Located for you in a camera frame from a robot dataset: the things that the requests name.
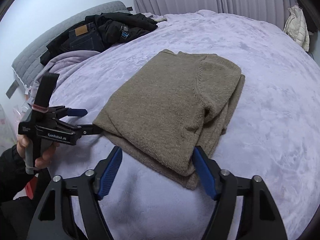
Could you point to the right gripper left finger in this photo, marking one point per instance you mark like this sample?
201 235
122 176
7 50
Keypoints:
54 217

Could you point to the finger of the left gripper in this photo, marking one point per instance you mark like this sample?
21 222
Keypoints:
82 130
63 111

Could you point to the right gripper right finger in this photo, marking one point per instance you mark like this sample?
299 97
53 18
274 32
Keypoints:
260 217

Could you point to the brown knit sweater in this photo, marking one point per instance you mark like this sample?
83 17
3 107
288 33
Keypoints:
175 102

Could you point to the person's left hand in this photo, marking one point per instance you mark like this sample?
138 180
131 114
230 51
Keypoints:
44 160

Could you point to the white patterned plastic bag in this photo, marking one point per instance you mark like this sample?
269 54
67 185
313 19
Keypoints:
7 134

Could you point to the light purple folded blanket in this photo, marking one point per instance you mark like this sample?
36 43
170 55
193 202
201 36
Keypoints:
58 63

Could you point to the grey quilted headboard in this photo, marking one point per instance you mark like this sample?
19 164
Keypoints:
27 64

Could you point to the lavender fleece blanket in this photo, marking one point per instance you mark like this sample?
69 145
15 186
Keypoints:
274 131

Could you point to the dark blue jeans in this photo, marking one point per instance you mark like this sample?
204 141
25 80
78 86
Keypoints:
85 37

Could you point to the black jacket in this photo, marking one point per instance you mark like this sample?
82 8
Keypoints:
113 28

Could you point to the cream puffer jacket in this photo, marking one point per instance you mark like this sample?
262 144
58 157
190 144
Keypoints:
296 27

